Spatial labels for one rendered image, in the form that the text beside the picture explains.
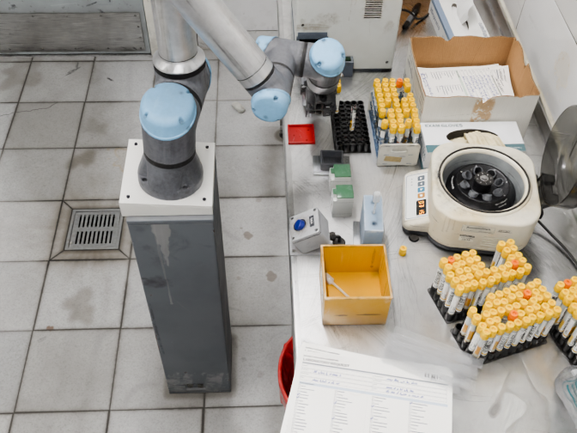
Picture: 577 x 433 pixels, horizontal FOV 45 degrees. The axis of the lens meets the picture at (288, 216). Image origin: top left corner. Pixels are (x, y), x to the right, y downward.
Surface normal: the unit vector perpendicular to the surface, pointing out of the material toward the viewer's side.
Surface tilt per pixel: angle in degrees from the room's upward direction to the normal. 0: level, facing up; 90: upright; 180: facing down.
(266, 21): 90
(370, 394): 1
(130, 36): 90
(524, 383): 0
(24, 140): 0
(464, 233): 90
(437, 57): 88
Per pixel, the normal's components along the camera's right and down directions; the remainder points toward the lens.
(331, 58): 0.04, -0.18
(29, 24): 0.06, 0.78
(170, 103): 0.08, -0.54
